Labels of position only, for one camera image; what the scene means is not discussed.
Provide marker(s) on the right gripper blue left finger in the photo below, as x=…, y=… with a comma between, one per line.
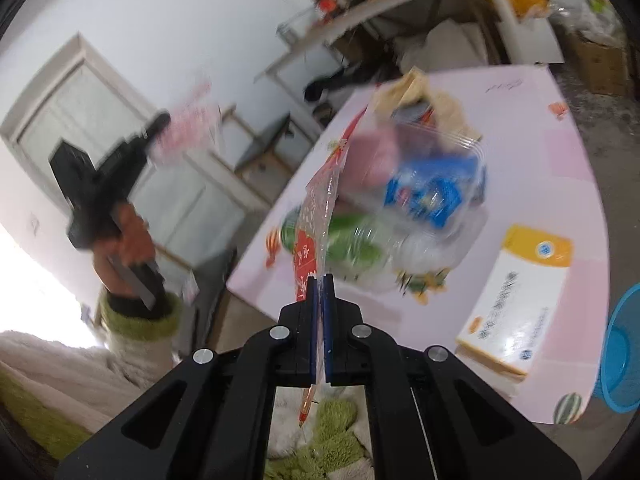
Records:
x=297, y=361

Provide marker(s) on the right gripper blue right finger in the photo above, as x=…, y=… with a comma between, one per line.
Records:
x=344, y=363

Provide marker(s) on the green label plastic bottle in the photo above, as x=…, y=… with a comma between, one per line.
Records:
x=356, y=242

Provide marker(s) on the red clear plastic wrapper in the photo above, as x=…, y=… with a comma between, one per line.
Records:
x=311, y=236

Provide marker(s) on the pink white snack wrapper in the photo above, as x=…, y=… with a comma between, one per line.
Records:
x=194, y=126

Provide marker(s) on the yellow white medicine box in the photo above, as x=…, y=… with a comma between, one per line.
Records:
x=508, y=324

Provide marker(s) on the clear plastic container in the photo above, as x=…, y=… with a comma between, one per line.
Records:
x=374, y=154

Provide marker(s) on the blue white carton box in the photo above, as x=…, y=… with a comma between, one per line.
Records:
x=433, y=190

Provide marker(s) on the brown paper bag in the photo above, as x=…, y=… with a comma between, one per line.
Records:
x=444, y=110

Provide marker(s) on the blue plastic trash basket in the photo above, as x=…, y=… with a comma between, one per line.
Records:
x=618, y=379

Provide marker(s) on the left hand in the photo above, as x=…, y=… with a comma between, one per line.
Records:
x=134, y=245

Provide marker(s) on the green fuzzy left sleeve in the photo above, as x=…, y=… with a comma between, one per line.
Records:
x=142, y=349

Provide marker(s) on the wooden stool dark seat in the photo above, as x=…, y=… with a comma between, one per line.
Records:
x=264, y=144

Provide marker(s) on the long white shelf table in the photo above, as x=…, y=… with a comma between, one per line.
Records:
x=524, y=45

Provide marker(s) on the cardboard box on floor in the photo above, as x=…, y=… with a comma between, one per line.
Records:
x=603, y=69

